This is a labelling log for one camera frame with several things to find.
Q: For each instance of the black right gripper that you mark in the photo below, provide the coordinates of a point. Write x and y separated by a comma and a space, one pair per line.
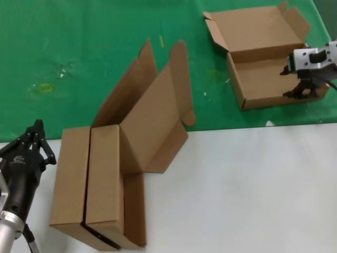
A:
316, 78

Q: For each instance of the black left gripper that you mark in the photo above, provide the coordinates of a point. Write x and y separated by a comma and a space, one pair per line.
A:
23, 179

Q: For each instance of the brown cardboard mailer box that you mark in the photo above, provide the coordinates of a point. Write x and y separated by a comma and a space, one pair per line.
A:
263, 76
102, 171
69, 179

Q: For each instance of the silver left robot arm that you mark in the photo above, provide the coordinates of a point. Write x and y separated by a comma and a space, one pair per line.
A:
9, 229

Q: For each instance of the green table cloth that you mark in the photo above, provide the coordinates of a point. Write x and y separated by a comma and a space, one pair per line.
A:
79, 39

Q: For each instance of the grey left wrist bracket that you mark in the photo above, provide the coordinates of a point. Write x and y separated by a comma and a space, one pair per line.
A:
3, 192

